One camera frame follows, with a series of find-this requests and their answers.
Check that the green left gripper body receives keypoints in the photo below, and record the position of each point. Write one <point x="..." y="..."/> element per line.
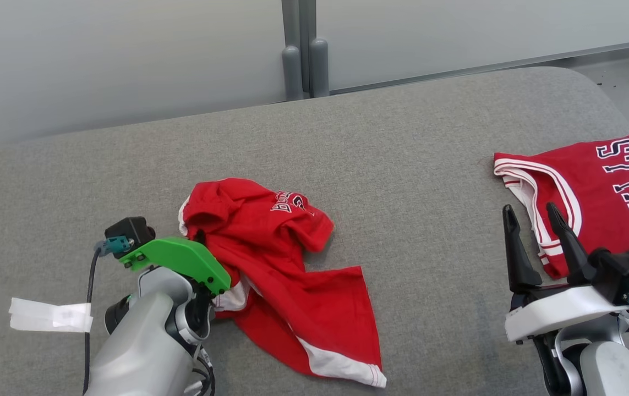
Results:
<point x="182" y="256"/>

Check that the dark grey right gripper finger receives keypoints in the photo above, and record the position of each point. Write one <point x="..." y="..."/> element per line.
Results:
<point x="567" y="247"/>
<point x="519" y="258"/>

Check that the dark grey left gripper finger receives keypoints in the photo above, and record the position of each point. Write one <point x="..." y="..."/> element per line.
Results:
<point x="200" y="237"/>

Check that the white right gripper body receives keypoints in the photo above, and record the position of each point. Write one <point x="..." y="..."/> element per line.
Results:
<point x="562" y="313"/>

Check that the red Bulls shirt white sleeves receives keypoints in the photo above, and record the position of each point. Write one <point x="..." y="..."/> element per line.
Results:
<point x="611" y="181"/>

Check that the red garment with white hem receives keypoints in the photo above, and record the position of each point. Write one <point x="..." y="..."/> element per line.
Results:
<point x="292" y="308"/>

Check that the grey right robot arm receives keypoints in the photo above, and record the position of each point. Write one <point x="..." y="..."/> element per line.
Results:
<point x="611" y="368"/>

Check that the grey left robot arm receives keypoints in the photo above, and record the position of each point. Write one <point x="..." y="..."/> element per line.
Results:
<point x="138" y="346"/>

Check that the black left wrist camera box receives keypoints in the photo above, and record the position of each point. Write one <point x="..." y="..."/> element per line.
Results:
<point x="130" y="231"/>

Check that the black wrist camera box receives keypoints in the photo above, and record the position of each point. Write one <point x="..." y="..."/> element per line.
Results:
<point x="130" y="231"/>
<point x="625" y="275"/>

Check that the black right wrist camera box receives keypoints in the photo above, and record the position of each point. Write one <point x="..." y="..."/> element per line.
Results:
<point x="625" y="275"/>

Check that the grey metal partition post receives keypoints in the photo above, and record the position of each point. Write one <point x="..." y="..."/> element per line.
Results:
<point x="318" y="66"/>
<point x="292" y="71"/>

